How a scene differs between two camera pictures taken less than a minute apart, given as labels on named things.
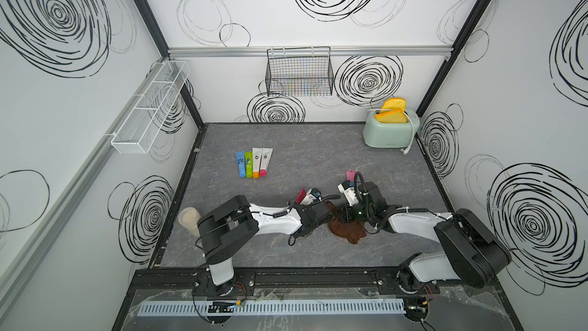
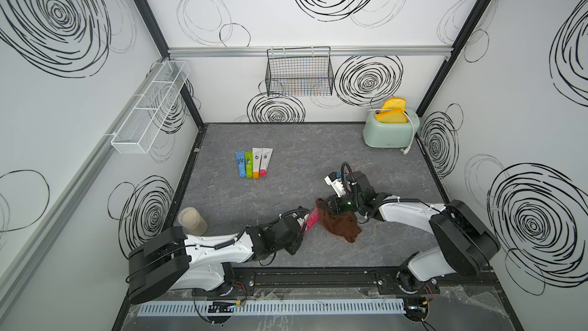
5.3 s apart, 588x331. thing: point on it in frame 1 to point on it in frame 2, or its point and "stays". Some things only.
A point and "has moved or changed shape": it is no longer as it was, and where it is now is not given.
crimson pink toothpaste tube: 302,194 has moved or changed shape
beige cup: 188,217 stays
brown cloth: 351,231 stays
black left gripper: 294,204 to 298,240
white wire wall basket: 135,134 stays
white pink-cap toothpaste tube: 266,154 stays
